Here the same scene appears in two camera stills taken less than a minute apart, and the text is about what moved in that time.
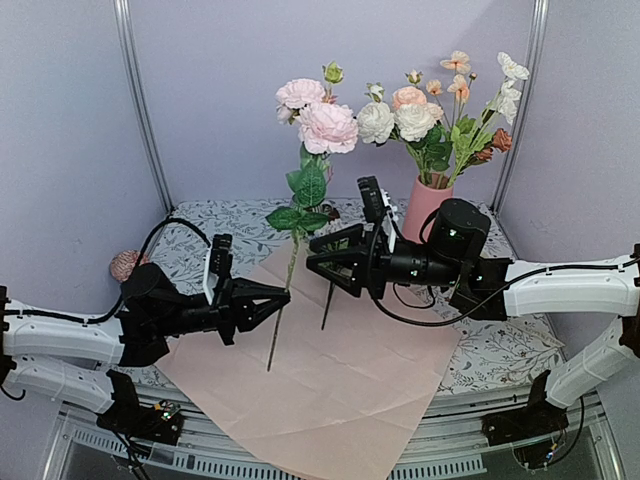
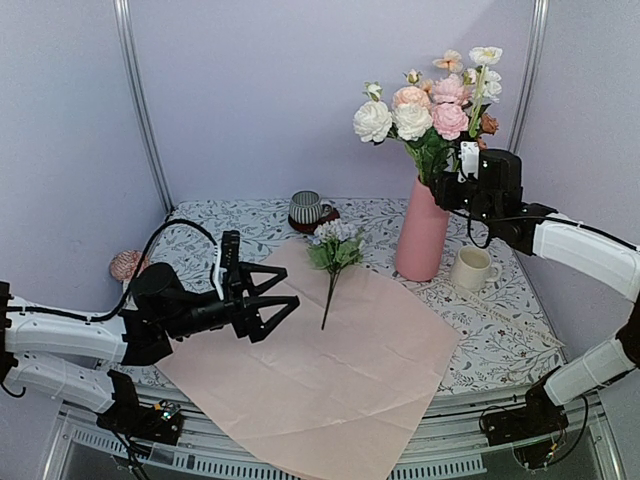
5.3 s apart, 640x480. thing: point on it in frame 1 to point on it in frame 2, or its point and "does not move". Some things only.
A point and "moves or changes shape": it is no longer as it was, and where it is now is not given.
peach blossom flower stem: x=461 y=87 moves or changes shape
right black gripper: x=355 y=257 to x=445 y=192
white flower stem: x=411 y=125 does not move
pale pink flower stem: x=326 y=124 to x=449 y=113
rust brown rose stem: x=502 y=142 to x=490 y=126
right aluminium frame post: x=532 y=61 does not move
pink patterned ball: x=123 y=263 does not move
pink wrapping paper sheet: x=324 y=386 does not move
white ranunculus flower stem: x=471 y=138 to x=488 y=88
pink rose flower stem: x=414 y=95 does not move
